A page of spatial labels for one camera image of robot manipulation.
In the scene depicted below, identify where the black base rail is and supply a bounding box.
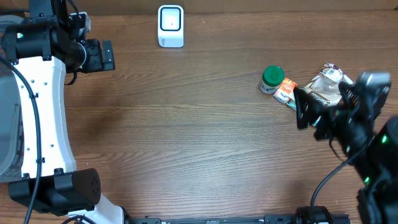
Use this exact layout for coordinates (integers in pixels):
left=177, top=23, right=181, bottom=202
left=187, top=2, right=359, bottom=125
left=124, top=205, right=352, bottom=224

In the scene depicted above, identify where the grey plastic mesh basket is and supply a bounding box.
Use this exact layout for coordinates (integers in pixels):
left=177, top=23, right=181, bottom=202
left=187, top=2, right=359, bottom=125
left=0, top=14, right=29, bottom=184

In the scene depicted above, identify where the orange small packet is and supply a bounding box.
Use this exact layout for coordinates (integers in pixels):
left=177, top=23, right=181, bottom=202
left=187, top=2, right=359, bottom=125
left=273, top=78, right=298, bottom=104

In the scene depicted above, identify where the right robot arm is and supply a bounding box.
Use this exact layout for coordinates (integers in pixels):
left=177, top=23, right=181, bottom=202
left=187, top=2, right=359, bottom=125
left=294, top=83, right=397, bottom=223

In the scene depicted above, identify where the beige brown snack bag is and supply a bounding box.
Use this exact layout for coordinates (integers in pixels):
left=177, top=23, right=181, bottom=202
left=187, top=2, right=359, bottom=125
left=302, top=63, right=353, bottom=106

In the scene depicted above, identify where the white barcode scanner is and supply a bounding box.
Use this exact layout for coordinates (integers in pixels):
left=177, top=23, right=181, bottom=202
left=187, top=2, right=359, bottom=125
left=157, top=4, right=184, bottom=48

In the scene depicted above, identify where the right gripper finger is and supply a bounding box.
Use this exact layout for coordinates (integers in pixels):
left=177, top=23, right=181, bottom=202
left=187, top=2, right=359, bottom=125
left=338, top=82, right=360, bottom=109
left=294, top=87, right=326, bottom=129

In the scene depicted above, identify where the mint green wipes pack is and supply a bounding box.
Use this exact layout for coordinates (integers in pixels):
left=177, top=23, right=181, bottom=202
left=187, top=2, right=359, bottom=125
left=287, top=93, right=320, bottom=129

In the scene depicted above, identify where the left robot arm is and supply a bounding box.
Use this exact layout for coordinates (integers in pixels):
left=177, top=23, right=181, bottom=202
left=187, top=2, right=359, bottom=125
left=1, top=0, right=130, bottom=223

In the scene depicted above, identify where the green lid jar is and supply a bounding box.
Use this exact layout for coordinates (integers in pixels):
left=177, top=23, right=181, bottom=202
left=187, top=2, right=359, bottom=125
left=259, top=65, right=285, bottom=94

